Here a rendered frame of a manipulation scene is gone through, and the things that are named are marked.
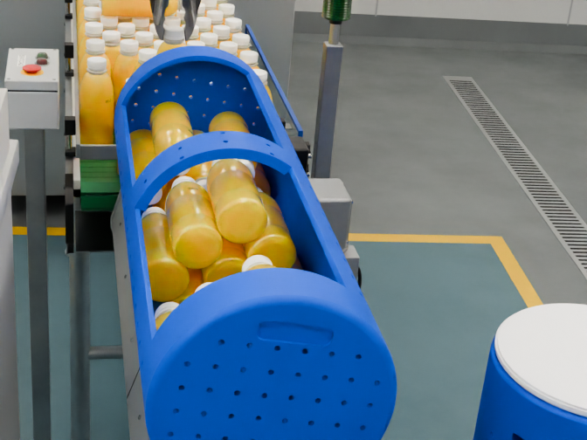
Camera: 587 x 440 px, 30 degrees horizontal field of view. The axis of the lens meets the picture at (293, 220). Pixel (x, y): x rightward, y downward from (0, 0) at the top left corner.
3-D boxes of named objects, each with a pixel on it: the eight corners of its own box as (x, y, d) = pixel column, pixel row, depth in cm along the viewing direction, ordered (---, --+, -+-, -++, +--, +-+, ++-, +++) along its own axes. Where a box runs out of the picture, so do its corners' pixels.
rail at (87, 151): (80, 160, 213) (79, 145, 212) (79, 158, 214) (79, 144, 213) (281, 160, 221) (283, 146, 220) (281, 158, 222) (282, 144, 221)
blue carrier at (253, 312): (124, 500, 124) (173, 282, 112) (101, 179, 200) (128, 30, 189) (362, 515, 131) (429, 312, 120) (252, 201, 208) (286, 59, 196)
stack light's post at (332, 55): (287, 445, 291) (326, 46, 243) (285, 436, 295) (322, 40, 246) (302, 444, 292) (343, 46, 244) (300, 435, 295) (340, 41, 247)
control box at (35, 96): (5, 129, 211) (3, 79, 207) (10, 93, 229) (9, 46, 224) (58, 130, 213) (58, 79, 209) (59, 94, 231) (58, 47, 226)
